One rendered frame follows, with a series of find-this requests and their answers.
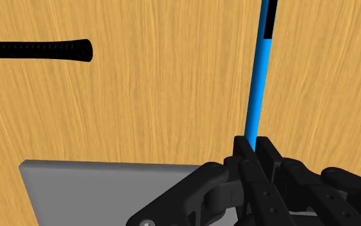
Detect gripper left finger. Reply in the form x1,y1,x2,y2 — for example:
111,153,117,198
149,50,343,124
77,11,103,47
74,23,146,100
125,135,289,226

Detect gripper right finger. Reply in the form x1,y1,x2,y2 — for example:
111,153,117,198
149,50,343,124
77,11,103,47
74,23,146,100
255,135,361,226

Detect blue pen with black clip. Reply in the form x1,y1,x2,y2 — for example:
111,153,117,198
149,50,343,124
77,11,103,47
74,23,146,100
244,0,279,152

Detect grey flat tablet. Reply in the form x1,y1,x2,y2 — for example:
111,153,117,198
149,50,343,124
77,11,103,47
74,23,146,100
18,159,319,226

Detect black ribbed handle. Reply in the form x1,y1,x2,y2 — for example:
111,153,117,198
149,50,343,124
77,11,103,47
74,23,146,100
0,39,94,62

